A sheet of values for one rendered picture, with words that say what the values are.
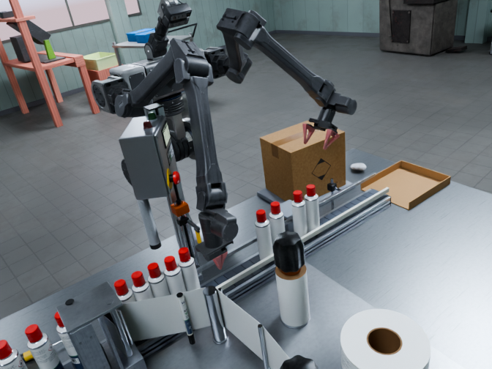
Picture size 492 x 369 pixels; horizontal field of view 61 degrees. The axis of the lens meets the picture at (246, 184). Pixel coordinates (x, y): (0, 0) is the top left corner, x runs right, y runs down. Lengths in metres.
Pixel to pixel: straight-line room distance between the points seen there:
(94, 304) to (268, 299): 0.55
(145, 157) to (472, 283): 1.11
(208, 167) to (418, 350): 0.69
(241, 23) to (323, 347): 1.03
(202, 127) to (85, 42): 7.63
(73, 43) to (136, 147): 7.58
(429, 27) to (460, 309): 6.61
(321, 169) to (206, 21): 8.50
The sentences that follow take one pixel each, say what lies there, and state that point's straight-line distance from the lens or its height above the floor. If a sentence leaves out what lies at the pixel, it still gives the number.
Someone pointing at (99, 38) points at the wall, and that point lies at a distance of 8.86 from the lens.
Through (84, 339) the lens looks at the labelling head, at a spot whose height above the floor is 1.10.
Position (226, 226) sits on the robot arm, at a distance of 1.14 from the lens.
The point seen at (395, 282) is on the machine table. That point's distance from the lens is 1.52.
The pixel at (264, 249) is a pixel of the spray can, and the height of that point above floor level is 0.94.
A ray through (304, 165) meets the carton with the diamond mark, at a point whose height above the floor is 1.04.
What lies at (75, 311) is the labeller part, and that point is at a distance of 1.15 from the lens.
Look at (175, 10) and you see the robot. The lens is 1.62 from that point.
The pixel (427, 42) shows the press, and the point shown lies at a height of 0.24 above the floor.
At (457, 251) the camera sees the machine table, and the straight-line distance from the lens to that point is 1.69.
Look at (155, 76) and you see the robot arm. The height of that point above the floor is 1.55.
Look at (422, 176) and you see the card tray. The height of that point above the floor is 0.83.
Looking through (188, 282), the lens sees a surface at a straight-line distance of 1.36.
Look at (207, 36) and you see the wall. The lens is 10.18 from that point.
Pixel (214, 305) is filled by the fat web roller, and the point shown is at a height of 1.03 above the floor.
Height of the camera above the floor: 1.85
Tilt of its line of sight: 28 degrees down
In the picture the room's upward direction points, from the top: 8 degrees counter-clockwise
